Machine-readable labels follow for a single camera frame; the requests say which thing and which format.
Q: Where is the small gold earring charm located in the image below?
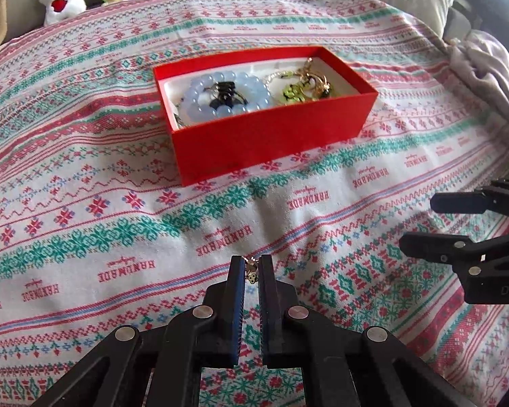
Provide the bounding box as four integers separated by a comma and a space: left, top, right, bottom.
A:
243, 256, 259, 285

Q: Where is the gold ring cluster keychain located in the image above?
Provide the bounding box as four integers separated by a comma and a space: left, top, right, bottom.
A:
300, 58, 332, 100

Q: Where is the light blue bead bracelet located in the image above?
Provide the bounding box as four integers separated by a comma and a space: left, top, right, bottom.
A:
181, 72, 274, 126

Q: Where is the green bead black cord bracelet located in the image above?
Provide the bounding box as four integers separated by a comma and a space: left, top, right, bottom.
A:
275, 72, 337, 106

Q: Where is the black hair claw clip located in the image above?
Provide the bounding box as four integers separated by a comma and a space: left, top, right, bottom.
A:
207, 81, 247, 110

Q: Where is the small pearl bead bracelet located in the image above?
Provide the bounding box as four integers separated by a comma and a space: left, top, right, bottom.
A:
264, 70, 298, 94

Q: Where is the lavender crumpled cloth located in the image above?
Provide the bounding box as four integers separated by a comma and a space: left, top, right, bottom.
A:
447, 30, 509, 121

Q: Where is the patterned knit bedspread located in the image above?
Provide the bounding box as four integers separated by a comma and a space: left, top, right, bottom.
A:
0, 0, 509, 406

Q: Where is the red cardboard box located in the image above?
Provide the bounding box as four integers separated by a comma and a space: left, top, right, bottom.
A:
153, 46, 378, 187

